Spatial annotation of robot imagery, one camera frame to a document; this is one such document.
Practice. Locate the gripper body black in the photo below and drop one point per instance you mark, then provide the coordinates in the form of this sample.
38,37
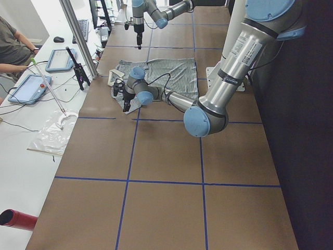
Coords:
127,96
139,29

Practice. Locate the striped polo shirt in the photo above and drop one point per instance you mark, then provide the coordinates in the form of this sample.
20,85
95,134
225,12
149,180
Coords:
179,75

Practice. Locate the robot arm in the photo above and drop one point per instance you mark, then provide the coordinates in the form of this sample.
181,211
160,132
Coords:
160,17
263,22

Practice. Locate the black monitor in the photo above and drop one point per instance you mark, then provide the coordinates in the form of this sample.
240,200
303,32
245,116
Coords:
93,8

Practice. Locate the black stand with clamp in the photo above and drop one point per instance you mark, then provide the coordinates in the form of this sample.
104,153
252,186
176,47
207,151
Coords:
79,71

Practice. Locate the black keyboard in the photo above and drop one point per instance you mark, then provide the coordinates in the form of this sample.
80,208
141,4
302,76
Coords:
83,25

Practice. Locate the far teach pendant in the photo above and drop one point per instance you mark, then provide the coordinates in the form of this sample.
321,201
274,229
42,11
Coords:
59,61

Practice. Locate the teach pendant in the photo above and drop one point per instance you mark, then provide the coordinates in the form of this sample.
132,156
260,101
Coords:
29,91
59,61

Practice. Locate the black computer mouse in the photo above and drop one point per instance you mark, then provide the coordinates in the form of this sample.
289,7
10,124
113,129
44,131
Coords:
58,39

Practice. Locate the clear plastic bag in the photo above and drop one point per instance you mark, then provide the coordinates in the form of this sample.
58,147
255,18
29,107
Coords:
55,134

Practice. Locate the near teach pendant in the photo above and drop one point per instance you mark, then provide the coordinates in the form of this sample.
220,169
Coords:
29,91

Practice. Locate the long metal rod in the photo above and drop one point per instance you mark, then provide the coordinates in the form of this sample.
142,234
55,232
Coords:
49,87

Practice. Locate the seated person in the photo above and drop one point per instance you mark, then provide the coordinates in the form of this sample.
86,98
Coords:
16,51

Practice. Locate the red cylinder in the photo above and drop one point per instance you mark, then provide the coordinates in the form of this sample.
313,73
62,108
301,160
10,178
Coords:
16,219

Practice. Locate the aluminium frame post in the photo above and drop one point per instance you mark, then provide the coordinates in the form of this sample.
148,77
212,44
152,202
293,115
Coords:
74,26

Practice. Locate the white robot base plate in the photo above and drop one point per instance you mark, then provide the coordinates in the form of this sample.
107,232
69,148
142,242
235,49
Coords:
213,72

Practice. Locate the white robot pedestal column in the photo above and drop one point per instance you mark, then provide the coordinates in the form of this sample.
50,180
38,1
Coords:
238,12

